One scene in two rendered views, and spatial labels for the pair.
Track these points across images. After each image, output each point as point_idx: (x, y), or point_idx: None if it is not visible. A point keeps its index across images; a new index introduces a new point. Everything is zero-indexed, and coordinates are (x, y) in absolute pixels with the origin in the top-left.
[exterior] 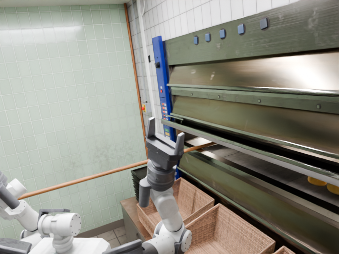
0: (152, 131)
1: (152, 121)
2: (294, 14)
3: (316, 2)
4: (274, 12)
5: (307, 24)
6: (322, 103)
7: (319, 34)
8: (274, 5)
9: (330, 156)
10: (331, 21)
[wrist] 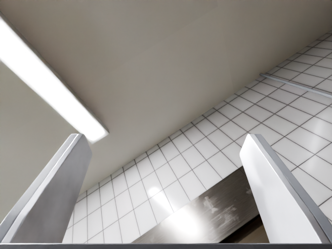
0: (56, 222)
1: (83, 151)
2: (166, 231)
3: (181, 214)
4: (143, 238)
5: (182, 234)
6: None
7: (196, 238)
8: (142, 232)
9: None
10: (201, 222)
